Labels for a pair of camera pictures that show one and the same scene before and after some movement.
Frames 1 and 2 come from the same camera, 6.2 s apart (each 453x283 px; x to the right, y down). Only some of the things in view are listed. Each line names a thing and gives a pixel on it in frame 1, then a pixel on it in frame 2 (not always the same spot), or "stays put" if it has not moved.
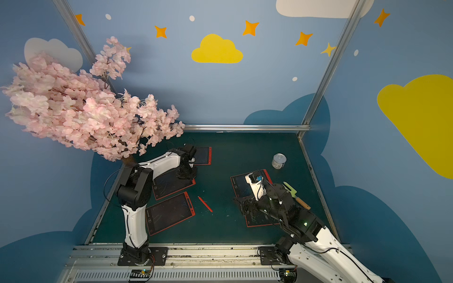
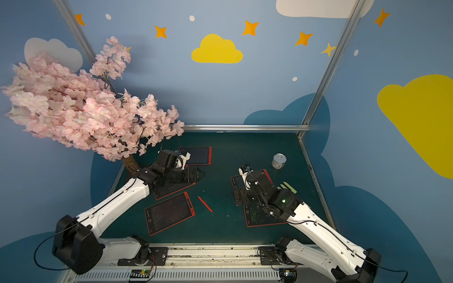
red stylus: [203, 201] stays put
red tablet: [243, 187] stays put
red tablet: [259, 220] stays put
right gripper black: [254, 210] -> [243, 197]
